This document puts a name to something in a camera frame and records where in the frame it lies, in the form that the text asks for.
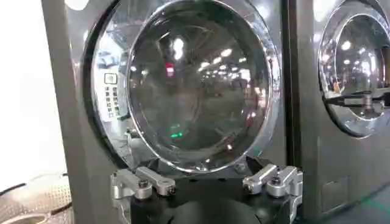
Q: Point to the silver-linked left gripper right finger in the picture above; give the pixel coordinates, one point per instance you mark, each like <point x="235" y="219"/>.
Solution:
<point x="275" y="179"/>

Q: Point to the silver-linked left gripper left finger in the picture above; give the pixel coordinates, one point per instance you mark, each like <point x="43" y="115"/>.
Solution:
<point x="146" y="181"/>

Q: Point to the small square service flap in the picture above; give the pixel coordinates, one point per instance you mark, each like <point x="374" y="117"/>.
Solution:
<point x="335" y="194"/>

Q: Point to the grey dryer with service flap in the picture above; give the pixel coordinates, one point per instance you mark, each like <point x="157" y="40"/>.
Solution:
<point x="341" y="158"/>

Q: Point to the grey dryer with labelled door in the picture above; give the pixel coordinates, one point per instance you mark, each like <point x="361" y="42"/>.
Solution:
<point x="76" y="146"/>

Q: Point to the white instruction label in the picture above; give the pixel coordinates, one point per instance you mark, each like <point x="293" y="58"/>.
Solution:
<point x="111" y="97"/>

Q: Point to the round glass door with label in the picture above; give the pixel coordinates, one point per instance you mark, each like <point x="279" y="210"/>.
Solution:
<point x="198" y="91"/>

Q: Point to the perforated laundry basket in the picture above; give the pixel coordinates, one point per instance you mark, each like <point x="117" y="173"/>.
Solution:
<point x="39" y="198"/>

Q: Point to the round glass dryer door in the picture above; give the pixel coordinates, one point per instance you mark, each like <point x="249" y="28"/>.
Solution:
<point x="355" y="70"/>

